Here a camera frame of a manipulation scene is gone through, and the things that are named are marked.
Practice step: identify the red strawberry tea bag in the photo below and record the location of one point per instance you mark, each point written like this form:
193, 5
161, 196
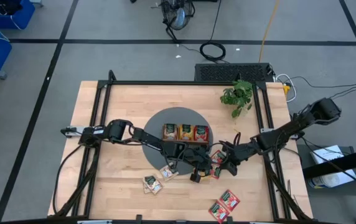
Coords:
229, 199
201, 134
218, 213
216, 173
215, 153

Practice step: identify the white paper sheets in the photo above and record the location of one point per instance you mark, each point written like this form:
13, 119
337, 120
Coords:
329, 154

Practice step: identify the black aluminium table frame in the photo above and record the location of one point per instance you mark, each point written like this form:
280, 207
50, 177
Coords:
165, 82

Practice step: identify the black equipment bundle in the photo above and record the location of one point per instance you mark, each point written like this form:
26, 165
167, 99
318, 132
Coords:
8, 7

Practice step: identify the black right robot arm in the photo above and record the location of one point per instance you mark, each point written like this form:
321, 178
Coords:
283, 132

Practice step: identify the wooden three-compartment tray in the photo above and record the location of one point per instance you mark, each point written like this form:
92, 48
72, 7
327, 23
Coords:
182, 141

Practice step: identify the black clamp bracket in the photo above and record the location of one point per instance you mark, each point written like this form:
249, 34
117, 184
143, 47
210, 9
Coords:
139, 218
229, 219

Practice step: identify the black metal bar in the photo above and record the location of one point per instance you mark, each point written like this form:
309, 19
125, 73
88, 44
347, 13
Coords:
346, 161

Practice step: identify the black floor fan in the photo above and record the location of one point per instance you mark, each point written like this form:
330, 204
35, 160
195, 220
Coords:
178, 15

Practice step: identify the black perforated computer case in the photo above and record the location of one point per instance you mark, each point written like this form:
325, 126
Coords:
227, 73

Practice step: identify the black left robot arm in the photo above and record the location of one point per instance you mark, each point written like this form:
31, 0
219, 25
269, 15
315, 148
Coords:
150, 141

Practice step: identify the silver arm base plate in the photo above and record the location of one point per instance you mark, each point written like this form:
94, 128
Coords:
72, 130
264, 131

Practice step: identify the yellow power plug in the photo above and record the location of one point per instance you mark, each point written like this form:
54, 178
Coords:
286, 90

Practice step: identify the potted green plant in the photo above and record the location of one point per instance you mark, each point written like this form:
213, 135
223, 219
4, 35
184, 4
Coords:
238, 95

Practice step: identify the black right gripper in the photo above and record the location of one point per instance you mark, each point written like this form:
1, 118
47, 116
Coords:
234, 155

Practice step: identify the round grey woven placemat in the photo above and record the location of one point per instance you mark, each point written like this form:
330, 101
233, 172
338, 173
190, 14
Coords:
178, 116

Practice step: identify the orange peach tea bag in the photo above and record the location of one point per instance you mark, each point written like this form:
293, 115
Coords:
186, 133

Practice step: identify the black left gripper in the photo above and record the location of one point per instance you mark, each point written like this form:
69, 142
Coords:
196, 158

